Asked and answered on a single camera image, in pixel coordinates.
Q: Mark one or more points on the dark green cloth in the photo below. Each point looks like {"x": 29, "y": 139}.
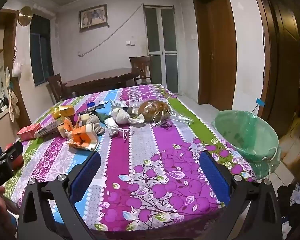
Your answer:
{"x": 101, "y": 118}

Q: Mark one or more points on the orange packet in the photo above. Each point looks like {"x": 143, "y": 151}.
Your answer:
{"x": 67, "y": 126}

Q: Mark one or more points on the red white carton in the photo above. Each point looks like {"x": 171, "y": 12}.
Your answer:
{"x": 27, "y": 132}

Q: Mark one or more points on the framed elephant picture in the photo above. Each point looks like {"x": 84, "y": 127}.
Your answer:
{"x": 93, "y": 17}

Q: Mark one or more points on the dark open wooden door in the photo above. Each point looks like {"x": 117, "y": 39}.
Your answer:
{"x": 287, "y": 55}

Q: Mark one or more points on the hanging beige cloth bag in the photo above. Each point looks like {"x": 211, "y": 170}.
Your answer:
{"x": 13, "y": 106}

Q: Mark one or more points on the small beige block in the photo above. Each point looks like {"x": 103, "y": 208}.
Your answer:
{"x": 84, "y": 117}

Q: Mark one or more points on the orange white snack wrapper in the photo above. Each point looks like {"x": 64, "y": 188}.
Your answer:
{"x": 82, "y": 138}

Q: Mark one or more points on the white round cap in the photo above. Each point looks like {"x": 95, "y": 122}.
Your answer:
{"x": 103, "y": 102}

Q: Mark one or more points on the brown wooden door frame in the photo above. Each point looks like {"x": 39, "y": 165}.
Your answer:
{"x": 262, "y": 30}

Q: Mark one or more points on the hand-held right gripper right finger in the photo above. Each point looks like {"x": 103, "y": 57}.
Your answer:
{"x": 215, "y": 177}

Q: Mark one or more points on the closed brown wooden door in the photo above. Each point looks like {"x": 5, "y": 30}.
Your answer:
{"x": 220, "y": 50}

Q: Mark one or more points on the dark printed packet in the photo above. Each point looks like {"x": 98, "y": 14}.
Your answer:
{"x": 90, "y": 110}

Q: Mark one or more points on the carved back wooden chair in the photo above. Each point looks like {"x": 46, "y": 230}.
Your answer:
{"x": 140, "y": 67}

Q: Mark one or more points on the gold foil wrapper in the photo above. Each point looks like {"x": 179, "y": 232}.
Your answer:
{"x": 55, "y": 113}

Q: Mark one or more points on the blue bottle cap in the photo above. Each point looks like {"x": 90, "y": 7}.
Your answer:
{"x": 91, "y": 104}

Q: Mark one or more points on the white glass double door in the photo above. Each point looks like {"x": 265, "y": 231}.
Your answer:
{"x": 162, "y": 50}

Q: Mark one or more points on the white sock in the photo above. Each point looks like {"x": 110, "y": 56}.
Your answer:
{"x": 122, "y": 116}

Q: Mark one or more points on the plain wooden chair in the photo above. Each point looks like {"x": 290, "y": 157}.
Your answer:
{"x": 55, "y": 85}

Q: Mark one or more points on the dark window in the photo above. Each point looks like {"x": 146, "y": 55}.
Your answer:
{"x": 41, "y": 52}

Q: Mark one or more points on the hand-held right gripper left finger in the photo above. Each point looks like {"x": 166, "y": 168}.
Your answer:
{"x": 86, "y": 177}

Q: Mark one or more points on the red round object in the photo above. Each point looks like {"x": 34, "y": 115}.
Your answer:
{"x": 18, "y": 163}

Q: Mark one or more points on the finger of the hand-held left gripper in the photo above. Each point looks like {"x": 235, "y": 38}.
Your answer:
{"x": 13, "y": 151}
{"x": 0, "y": 177}

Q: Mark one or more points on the long cardboard box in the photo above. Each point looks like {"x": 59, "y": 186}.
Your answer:
{"x": 48, "y": 128}

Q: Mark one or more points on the blue tape strip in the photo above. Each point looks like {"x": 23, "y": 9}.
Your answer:
{"x": 260, "y": 101}

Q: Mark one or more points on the hanging white plastic bag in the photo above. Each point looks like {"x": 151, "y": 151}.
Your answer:
{"x": 16, "y": 67}

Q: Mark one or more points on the basket bin with green liner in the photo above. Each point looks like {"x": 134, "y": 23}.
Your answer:
{"x": 240, "y": 130}

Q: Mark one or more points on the purple floral tablecloth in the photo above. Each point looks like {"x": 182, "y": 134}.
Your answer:
{"x": 165, "y": 155}

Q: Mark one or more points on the bread in clear plastic bag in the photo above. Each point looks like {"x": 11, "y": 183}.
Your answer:
{"x": 155, "y": 111}

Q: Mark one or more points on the dark wooden dining table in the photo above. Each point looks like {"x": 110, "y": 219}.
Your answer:
{"x": 102, "y": 77}

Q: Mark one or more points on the gold round wall plate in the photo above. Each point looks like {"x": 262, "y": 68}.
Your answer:
{"x": 25, "y": 16}

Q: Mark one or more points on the yellow tan cardboard box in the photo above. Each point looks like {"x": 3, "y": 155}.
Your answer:
{"x": 67, "y": 110}

